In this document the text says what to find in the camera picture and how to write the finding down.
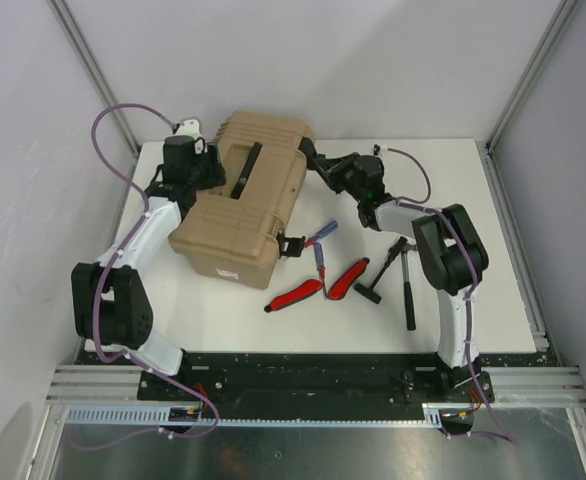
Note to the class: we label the red handled pliers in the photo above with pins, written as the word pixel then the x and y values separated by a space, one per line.
pixel 310 287

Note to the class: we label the left aluminium frame post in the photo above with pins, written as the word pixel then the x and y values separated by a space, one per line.
pixel 77 40

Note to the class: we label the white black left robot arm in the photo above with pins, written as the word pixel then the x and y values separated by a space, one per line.
pixel 111 306

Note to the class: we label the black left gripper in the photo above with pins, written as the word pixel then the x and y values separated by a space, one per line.
pixel 212 159

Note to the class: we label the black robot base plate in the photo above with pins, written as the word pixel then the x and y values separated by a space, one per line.
pixel 313 385

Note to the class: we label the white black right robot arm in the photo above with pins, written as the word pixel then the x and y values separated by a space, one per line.
pixel 452 257

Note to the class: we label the right aluminium frame post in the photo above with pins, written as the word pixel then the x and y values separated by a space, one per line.
pixel 542 54

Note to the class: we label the aluminium frame rail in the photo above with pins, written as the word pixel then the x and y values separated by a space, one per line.
pixel 537 387

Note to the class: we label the grey slotted cable duct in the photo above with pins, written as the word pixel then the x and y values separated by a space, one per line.
pixel 396 415

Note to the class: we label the blue handled screwdriver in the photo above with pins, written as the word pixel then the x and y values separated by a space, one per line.
pixel 320 265
pixel 321 233

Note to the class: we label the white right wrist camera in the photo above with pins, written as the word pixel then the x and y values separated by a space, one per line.
pixel 380 149

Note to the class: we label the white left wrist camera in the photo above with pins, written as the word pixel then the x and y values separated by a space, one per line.
pixel 191 127

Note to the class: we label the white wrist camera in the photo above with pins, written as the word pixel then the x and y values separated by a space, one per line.
pixel 380 149
pixel 191 127

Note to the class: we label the aluminium frame post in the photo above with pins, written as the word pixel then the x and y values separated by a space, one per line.
pixel 77 40
pixel 542 54

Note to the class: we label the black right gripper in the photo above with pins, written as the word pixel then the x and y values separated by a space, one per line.
pixel 332 169

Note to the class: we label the black handled claw hammer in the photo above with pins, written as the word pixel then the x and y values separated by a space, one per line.
pixel 407 289

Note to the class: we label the black rubber mallet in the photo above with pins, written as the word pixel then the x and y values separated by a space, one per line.
pixel 368 291

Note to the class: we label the tan plastic tool box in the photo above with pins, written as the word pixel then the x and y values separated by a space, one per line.
pixel 235 231

